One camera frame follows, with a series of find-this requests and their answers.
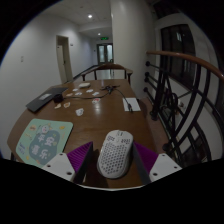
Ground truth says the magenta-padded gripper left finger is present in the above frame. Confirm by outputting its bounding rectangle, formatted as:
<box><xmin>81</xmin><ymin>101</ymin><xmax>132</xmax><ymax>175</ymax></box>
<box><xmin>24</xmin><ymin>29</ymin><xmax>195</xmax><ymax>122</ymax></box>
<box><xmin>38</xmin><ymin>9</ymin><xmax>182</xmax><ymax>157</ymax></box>
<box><xmin>41</xmin><ymin>140</ymin><xmax>94</xmax><ymax>185</ymax></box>

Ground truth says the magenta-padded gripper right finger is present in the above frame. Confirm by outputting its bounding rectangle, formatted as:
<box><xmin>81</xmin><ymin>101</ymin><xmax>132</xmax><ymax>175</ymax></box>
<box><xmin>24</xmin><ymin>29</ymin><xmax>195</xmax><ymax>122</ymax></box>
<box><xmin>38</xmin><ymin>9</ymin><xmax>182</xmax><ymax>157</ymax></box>
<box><xmin>132</xmin><ymin>141</ymin><xmax>184</xmax><ymax>185</ymax></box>

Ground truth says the white perforated computer mouse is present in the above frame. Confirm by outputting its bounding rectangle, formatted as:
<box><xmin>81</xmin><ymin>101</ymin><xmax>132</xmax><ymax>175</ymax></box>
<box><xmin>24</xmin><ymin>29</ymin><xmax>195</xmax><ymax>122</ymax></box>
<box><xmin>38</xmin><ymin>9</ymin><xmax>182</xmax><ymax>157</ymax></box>
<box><xmin>96</xmin><ymin>129</ymin><xmax>134</xmax><ymax>180</ymax></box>

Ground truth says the green printed mouse pad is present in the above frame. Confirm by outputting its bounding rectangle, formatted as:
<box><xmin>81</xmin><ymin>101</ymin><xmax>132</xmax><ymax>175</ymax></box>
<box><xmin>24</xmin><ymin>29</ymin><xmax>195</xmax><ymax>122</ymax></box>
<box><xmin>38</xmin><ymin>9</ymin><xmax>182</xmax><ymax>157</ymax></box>
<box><xmin>15</xmin><ymin>118</ymin><xmax>74</xmax><ymax>169</ymax></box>

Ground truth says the white paper sheet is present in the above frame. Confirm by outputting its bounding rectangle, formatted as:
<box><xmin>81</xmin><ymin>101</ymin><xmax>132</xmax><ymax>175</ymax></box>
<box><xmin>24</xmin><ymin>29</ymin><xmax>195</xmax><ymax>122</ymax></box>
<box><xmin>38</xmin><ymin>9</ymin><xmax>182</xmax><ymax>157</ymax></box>
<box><xmin>122</xmin><ymin>97</ymin><xmax>142</xmax><ymax>112</ymax></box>

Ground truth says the black closed laptop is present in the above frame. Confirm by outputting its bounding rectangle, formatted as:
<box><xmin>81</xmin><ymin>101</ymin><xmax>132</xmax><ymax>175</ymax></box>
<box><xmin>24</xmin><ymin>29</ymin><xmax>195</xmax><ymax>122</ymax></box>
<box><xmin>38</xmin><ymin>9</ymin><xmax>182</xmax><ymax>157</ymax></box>
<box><xmin>25</xmin><ymin>86</ymin><xmax>69</xmax><ymax>113</ymax></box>

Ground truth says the open side door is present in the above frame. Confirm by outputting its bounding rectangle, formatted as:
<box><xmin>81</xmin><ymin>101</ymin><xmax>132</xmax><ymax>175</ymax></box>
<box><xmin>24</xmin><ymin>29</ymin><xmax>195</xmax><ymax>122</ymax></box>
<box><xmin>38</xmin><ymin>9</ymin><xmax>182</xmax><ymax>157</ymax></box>
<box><xmin>55</xmin><ymin>34</ymin><xmax>74</xmax><ymax>84</ymax></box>

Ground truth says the wooden armchair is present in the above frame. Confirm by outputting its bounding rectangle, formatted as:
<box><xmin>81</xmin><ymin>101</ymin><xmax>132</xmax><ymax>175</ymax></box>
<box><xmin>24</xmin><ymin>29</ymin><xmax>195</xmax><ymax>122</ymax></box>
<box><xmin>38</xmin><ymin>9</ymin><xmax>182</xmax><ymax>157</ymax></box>
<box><xmin>80</xmin><ymin>63</ymin><xmax>134</xmax><ymax>84</ymax></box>

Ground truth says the black railing with wooden handrail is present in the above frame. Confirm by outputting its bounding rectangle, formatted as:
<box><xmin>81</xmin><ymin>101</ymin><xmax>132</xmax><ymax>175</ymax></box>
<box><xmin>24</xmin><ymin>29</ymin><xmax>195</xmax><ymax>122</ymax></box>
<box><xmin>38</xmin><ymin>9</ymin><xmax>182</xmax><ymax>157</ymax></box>
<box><xmin>143</xmin><ymin>49</ymin><xmax>224</xmax><ymax>168</ymax></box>

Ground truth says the dark framed window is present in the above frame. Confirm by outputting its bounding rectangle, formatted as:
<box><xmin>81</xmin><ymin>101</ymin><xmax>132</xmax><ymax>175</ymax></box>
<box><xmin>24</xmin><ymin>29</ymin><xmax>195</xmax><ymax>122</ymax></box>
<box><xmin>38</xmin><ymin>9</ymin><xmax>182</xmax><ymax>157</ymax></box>
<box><xmin>159</xmin><ymin>23</ymin><xmax>198</xmax><ymax>91</ymax></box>

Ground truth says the glazed double door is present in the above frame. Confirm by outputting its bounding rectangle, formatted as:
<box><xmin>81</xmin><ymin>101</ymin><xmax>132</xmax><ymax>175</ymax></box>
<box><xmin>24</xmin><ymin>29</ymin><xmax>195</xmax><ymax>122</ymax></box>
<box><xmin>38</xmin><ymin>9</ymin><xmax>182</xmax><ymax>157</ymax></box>
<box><xmin>96</xmin><ymin>43</ymin><xmax>114</xmax><ymax>66</ymax></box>

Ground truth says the black cable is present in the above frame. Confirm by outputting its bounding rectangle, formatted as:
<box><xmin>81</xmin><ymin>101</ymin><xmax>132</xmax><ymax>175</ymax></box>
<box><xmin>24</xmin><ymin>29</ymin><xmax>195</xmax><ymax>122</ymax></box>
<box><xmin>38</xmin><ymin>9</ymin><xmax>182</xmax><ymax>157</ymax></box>
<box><xmin>62</xmin><ymin>85</ymin><xmax>134</xmax><ymax>113</ymax></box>

